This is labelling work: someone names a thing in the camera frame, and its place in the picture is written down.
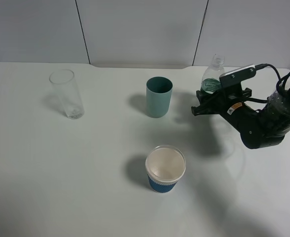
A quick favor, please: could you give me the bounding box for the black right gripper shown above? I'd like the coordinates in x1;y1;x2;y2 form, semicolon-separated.
191;84;285;149

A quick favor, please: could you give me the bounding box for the clear bottle with green label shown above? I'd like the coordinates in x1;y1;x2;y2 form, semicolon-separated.
201;54;225;94

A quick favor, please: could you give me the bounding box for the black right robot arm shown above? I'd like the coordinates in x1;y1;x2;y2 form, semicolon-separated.
191;64;290;149

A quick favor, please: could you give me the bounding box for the teal plastic cup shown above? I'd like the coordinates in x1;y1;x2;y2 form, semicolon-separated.
146;77;173;118

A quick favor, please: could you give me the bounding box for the white cup with blue sleeve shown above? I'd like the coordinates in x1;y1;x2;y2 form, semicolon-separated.
145;145;186;193

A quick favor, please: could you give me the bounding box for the tall clear drinking glass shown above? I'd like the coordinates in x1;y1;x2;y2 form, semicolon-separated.
49;69;84;119

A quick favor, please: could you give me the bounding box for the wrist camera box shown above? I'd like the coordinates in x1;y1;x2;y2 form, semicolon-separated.
219;64;256;89

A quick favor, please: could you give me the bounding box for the black cable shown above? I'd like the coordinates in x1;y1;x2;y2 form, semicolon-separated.
248;63;290;129

